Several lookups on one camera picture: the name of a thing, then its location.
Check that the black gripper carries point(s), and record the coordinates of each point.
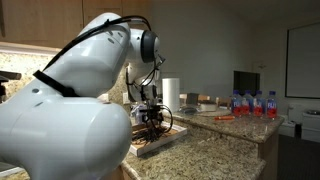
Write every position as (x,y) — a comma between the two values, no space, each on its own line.
(152,114)

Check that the black zip ties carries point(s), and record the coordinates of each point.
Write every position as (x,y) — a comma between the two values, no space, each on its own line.
(147,134)

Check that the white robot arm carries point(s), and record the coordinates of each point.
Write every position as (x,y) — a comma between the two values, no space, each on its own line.
(56,127)

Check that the shallow cardboard box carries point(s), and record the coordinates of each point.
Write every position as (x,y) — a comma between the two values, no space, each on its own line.
(140,147)

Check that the clear water bottle pack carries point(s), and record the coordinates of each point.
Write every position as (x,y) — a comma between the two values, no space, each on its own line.
(137,112)

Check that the white paper towel roll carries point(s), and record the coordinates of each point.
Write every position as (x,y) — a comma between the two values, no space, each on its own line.
(171,93)

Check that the orange marker pen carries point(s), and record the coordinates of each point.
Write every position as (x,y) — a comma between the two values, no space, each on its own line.
(224,118)

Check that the fiji water bottle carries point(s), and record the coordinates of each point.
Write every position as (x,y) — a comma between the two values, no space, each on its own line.
(236,103)
(247,103)
(271,105)
(258,104)

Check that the black television screen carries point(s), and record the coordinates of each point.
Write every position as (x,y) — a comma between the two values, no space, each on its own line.
(243,81)

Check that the wooden upper cabinets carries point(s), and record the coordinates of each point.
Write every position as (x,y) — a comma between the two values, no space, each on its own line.
(53,23)

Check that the white whiteboard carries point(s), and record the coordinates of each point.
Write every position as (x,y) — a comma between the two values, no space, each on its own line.
(303,62)

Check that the white wall outlet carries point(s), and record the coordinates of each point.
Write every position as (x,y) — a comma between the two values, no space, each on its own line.
(125,98)

